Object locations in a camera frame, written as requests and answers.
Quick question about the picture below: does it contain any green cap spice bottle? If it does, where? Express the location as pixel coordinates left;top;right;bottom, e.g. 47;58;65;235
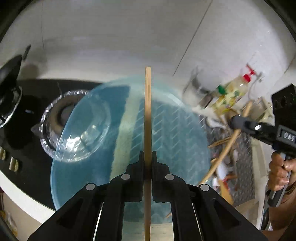
200;85;227;108

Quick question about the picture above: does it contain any wooden chopstick long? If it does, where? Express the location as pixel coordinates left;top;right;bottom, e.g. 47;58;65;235
144;67;152;241

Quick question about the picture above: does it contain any white duck ceramic spoon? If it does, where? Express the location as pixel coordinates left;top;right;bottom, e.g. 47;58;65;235
195;108;227;130

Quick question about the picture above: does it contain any person's right hand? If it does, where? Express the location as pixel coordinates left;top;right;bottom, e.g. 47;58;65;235
267;152;295;191

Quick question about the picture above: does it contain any thick wooden handle utensil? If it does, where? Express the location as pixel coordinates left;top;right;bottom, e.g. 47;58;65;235
199;101;253;186

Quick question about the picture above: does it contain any clear glass bowl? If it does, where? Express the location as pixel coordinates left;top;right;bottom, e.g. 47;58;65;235
31;90;111;162

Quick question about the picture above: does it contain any black gas stove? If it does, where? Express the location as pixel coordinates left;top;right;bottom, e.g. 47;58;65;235
1;79;98;209

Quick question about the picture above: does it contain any black wok pan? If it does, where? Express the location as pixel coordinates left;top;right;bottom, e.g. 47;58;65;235
1;45;31;128

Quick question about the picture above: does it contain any green electric kettle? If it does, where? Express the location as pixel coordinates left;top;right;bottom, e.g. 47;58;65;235
249;96;274;124

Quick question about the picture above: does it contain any wooden chopstick dark tip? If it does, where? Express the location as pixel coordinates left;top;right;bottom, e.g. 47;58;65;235
208;136;232;148

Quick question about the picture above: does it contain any yellow OMO detergent bottle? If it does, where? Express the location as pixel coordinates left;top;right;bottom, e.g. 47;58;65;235
212;64;256;115

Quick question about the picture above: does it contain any steel and black canister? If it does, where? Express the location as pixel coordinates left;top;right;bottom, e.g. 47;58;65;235
182;67;212;109

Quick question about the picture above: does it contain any grey chevron table mat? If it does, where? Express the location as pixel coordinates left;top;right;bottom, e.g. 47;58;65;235
129;97;256;207

